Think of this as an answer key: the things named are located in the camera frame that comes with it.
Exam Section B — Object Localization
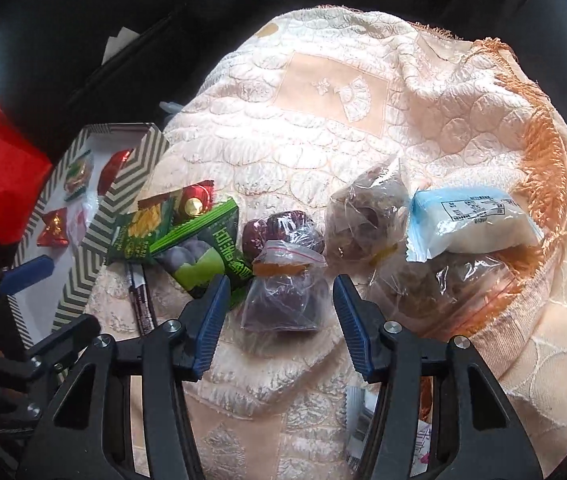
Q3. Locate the clear pink snack packet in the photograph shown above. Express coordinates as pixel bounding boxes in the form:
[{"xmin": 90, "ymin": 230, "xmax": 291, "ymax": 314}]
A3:
[{"xmin": 66, "ymin": 195, "xmax": 102, "ymax": 241}]

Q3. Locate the red gold candy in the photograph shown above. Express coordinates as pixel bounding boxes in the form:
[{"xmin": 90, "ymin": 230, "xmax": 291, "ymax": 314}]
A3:
[{"xmin": 138, "ymin": 180, "xmax": 215, "ymax": 221}]

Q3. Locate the white and blue snack packet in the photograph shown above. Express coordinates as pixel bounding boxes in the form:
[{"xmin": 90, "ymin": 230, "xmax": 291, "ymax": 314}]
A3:
[{"xmin": 406, "ymin": 186, "xmax": 544, "ymax": 263}]

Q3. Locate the dark stick snack packet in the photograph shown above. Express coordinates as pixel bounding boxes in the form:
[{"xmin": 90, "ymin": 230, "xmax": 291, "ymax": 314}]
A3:
[{"xmin": 126, "ymin": 262, "xmax": 159, "ymax": 336}]

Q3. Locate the green snack packet yellow print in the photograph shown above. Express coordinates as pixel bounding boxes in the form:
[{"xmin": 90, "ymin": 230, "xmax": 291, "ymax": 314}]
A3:
[{"xmin": 106, "ymin": 191, "xmax": 177, "ymax": 267}]

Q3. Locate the clear bag of brown snack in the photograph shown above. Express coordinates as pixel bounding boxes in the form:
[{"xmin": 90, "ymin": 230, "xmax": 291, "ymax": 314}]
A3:
[
  {"xmin": 368, "ymin": 252, "xmax": 524, "ymax": 341},
  {"xmin": 324, "ymin": 157, "xmax": 411, "ymax": 266}
]

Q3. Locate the green snack packet grey print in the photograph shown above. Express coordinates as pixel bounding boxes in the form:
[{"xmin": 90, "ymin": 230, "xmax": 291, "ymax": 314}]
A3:
[{"xmin": 150, "ymin": 197, "xmax": 254, "ymax": 311}]

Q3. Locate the black seat back pocket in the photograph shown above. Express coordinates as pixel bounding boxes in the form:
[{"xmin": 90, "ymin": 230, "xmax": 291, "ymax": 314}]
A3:
[{"xmin": 64, "ymin": 15, "xmax": 199, "ymax": 106}]

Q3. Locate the white paper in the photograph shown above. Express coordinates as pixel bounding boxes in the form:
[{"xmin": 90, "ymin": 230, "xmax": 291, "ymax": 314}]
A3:
[{"xmin": 104, "ymin": 27, "xmax": 139, "ymax": 58}]

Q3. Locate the clear wrapper of red dates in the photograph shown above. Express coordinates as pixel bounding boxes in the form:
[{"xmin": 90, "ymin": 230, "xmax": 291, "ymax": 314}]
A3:
[{"xmin": 241, "ymin": 212, "xmax": 325, "ymax": 261}]

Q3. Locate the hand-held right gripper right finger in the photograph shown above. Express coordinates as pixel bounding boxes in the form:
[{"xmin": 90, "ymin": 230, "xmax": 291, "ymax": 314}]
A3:
[{"xmin": 332, "ymin": 274, "xmax": 544, "ymax": 480}]

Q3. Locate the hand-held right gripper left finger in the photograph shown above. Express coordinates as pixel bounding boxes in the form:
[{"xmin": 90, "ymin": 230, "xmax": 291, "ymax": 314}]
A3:
[{"xmin": 16, "ymin": 274, "xmax": 232, "ymax": 480}]

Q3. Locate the striped cardboard box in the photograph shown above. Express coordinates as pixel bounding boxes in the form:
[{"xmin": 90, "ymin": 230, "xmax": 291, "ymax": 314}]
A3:
[{"xmin": 6, "ymin": 122, "xmax": 172, "ymax": 348}]

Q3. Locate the clear zip bag dark snack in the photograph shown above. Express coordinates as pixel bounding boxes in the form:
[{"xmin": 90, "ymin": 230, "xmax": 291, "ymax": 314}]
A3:
[{"xmin": 241, "ymin": 240, "xmax": 328, "ymax": 336}]

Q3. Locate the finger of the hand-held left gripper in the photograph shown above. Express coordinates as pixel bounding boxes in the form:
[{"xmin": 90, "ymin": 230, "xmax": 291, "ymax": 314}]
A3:
[
  {"xmin": 0, "ymin": 254, "xmax": 55, "ymax": 311},
  {"xmin": 0, "ymin": 314, "xmax": 102, "ymax": 376}
]

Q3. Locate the peach quilted blanket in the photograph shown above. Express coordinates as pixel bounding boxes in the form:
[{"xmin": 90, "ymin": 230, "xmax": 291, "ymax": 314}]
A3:
[{"xmin": 84, "ymin": 5, "xmax": 567, "ymax": 480}]

